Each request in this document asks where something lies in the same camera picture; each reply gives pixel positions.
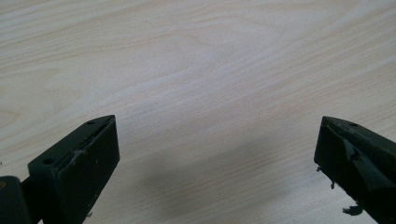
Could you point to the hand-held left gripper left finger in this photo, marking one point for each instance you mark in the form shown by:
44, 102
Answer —
77, 174

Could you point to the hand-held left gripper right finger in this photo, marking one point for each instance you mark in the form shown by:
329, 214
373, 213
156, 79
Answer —
351, 165

